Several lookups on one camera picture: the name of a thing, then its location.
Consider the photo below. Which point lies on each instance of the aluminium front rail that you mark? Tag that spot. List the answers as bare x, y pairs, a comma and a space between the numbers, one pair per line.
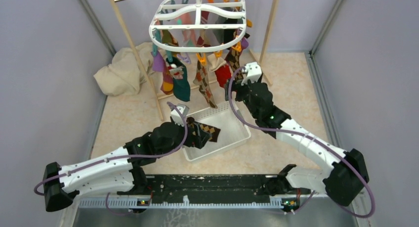
118, 182

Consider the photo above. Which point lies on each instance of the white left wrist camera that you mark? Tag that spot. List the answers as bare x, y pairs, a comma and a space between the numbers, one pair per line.
178, 113

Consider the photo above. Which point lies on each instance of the orange clothes clip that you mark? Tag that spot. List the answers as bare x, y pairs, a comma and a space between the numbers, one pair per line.
201, 56

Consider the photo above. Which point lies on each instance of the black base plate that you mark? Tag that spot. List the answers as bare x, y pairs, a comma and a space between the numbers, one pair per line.
213, 189

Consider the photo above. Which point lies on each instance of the beige crumpled cloth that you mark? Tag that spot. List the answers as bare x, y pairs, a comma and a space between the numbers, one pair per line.
122, 76

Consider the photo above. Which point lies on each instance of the brown beige argyle sock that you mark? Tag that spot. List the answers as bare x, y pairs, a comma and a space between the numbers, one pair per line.
202, 80

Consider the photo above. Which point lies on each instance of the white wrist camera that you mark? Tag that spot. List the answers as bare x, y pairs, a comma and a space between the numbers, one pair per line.
178, 113
253, 73

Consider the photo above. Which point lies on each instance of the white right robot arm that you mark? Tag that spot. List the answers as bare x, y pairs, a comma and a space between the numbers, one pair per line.
341, 174

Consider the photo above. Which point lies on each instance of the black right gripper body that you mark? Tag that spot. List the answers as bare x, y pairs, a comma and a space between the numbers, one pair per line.
242, 94

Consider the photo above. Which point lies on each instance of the white oval clip hanger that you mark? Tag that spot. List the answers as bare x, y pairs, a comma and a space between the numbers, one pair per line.
195, 16

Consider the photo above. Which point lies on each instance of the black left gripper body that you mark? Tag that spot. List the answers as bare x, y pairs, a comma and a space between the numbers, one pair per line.
192, 140

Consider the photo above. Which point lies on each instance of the thin brown argyle sock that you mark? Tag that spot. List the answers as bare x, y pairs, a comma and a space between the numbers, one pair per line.
233, 59

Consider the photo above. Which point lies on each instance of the red sock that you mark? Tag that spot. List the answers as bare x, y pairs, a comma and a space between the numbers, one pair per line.
223, 74

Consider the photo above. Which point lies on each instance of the wooden drying rack frame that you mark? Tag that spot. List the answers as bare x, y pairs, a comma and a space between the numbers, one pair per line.
122, 23

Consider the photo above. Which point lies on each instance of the white plastic basket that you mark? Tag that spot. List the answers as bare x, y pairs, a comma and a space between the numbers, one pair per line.
233, 132

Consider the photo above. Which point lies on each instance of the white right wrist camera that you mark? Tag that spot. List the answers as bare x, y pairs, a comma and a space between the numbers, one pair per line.
253, 73

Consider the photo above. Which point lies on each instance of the dark teal sock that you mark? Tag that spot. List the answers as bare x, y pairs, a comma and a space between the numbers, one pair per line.
181, 86

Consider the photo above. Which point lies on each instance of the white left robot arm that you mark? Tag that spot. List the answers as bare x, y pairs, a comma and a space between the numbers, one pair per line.
121, 171

